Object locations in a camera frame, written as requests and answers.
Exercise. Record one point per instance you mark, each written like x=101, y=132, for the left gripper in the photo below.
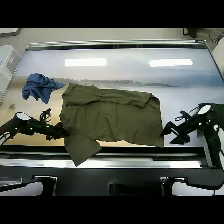
x=59, y=131

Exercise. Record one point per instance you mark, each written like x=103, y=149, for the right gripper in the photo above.
x=169, y=129

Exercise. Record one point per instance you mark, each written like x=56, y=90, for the olive green T-shirt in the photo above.
x=113, y=116

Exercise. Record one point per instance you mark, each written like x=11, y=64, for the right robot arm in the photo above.
x=208, y=121

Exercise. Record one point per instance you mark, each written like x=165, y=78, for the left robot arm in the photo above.
x=20, y=125

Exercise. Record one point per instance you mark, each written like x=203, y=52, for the blue garment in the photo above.
x=39, y=87

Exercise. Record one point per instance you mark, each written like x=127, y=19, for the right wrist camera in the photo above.
x=182, y=116

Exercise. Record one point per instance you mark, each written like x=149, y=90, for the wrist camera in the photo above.
x=182, y=116
x=45, y=115

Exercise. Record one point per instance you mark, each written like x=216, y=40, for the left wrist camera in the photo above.
x=45, y=115

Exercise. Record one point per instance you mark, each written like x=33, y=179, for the silver frame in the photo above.
x=110, y=163

